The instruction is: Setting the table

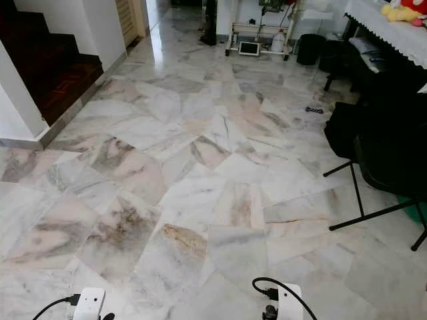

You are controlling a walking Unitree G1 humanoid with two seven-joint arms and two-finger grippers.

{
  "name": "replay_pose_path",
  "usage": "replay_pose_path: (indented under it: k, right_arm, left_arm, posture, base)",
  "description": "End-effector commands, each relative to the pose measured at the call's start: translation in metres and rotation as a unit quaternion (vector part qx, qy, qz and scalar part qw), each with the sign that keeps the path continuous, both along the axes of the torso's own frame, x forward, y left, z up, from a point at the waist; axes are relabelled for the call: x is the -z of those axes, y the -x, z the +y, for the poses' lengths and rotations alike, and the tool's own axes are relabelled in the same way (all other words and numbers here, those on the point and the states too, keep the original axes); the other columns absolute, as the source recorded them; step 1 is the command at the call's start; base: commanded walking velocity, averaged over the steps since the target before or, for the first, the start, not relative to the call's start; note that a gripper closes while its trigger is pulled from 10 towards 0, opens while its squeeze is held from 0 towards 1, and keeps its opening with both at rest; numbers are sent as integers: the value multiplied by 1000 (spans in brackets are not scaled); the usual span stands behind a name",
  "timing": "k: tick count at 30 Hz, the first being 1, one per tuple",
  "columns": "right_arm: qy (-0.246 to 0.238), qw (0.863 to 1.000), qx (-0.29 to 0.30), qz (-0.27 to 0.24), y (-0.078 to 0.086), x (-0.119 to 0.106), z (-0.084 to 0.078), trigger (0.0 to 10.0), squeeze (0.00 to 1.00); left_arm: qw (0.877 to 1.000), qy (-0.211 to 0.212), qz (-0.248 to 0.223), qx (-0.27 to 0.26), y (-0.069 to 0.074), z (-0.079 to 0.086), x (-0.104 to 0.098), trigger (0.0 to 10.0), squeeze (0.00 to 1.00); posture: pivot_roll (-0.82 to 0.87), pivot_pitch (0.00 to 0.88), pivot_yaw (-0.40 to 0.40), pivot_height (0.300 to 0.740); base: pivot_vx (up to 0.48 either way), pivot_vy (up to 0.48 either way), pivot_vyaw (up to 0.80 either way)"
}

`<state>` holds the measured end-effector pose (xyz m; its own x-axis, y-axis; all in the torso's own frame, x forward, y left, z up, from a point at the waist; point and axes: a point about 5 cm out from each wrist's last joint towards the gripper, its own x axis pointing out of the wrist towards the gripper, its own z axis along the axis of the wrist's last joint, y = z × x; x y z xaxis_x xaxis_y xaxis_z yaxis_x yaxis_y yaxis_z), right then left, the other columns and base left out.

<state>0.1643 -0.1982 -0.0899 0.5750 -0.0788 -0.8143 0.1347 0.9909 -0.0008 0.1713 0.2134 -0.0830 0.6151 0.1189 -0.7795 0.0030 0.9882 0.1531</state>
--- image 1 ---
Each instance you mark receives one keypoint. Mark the white wheeled rack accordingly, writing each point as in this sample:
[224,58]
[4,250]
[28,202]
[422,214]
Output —
[260,26]

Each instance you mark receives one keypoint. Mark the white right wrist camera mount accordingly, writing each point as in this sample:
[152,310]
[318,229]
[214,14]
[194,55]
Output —
[290,303]

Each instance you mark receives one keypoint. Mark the black bench with cushion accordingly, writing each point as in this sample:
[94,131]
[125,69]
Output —
[360,56]

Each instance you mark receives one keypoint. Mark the white plastic bottle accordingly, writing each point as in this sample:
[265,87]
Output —
[278,42]

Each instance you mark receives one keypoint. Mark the light wooden door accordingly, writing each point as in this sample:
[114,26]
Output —
[127,16]

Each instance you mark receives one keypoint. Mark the dark wooden staircase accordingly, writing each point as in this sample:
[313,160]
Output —
[67,80]

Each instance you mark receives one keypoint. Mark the black upright stand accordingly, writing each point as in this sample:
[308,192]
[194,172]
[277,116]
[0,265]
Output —
[209,23]

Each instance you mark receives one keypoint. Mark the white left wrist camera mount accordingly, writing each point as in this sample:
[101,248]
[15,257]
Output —
[89,303]

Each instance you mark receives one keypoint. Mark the green plastic object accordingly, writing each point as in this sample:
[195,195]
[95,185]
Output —
[412,210]

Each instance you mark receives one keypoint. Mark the black chair thin metal legs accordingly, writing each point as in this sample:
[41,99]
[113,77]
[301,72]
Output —
[380,153]

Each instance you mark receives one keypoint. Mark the table with white lace cloth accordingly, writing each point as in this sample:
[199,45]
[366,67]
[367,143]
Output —
[390,33]

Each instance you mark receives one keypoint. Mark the white framed tablet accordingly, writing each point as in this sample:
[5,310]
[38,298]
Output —
[249,48]

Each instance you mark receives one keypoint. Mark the black round bin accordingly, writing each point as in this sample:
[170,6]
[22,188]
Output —
[311,48]

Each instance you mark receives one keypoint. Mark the small black floor object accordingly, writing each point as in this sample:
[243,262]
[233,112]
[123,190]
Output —
[314,110]

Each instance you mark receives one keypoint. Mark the yellow and red plush toy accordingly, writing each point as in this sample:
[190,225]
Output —
[403,10]

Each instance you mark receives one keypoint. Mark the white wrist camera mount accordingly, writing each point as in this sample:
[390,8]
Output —
[89,303]
[290,303]

